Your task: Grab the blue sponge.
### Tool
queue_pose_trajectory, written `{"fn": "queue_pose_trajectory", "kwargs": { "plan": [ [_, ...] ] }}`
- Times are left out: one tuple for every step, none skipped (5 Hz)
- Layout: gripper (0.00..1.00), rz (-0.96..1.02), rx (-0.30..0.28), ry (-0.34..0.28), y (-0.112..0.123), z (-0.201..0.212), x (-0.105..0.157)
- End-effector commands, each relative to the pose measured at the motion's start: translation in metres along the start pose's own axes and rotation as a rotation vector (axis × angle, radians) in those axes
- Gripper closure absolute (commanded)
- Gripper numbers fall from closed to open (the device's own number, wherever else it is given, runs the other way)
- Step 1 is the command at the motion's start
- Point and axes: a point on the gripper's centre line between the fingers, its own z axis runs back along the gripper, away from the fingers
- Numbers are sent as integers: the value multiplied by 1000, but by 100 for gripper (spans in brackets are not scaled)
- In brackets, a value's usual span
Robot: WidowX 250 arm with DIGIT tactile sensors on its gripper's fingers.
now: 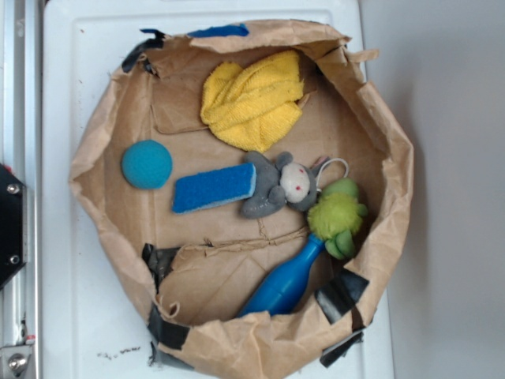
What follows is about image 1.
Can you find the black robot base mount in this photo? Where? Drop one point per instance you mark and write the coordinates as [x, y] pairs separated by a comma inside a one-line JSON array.
[[12, 225]]

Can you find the blue foam ball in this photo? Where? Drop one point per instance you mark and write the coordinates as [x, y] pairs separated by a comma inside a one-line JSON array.
[[147, 165]]

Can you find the aluminium frame rail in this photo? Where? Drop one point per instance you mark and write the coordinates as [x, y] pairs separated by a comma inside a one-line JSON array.
[[21, 95]]

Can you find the grey plush mouse toy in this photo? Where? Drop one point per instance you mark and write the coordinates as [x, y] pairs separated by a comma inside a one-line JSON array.
[[284, 182]]

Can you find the blue rectangular sponge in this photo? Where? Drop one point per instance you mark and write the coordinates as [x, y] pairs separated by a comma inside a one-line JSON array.
[[214, 188]]

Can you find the brown paper bag bin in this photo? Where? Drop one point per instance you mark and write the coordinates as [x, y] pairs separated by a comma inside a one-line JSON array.
[[188, 275]]

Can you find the green fuzzy plush toy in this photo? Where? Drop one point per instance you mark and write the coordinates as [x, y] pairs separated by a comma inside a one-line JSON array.
[[337, 217]]

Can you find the blue plastic bowling pin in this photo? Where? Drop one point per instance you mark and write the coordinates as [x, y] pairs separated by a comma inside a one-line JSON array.
[[282, 289]]

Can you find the white plastic tray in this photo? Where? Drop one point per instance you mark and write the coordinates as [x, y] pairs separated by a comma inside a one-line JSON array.
[[88, 327]]

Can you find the yellow terry cloth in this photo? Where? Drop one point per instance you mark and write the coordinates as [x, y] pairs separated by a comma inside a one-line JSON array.
[[255, 107]]

